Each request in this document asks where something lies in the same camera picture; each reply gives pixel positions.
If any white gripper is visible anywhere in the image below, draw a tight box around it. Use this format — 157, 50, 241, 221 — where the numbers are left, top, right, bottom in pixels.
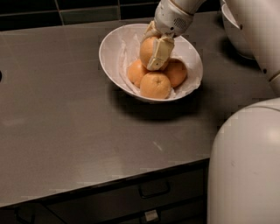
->
141, 0, 194, 71

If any orange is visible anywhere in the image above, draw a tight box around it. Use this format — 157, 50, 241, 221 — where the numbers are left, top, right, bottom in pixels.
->
164, 59, 187, 88
139, 39, 151, 68
127, 59, 149, 88
140, 72, 172, 100

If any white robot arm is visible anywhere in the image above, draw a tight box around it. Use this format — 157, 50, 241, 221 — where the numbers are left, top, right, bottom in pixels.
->
206, 0, 280, 224

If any white oval bowl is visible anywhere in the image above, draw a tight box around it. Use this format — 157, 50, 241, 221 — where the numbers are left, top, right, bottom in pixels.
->
98, 23, 204, 103

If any white bowl with strawberries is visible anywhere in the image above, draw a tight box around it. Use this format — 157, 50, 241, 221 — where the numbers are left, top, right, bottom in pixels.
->
221, 3, 255, 60

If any white paper liner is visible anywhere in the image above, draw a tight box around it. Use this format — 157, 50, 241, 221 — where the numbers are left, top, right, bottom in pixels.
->
113, 33, 203, 103

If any dark upper drawer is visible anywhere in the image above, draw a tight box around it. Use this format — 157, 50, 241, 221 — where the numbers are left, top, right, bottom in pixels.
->
49, 169, 205, 224

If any white drawer label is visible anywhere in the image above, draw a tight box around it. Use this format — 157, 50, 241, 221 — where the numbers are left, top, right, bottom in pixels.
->
144, 210, 158, 222

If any black drawer handle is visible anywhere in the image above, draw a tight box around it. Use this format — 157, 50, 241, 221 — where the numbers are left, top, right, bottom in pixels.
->
14, 206, 36, 224
138, 180, 171, 199

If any black left drawer handle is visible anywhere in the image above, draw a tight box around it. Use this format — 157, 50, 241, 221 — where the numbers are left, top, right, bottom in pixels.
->
14, 206, 36, 224

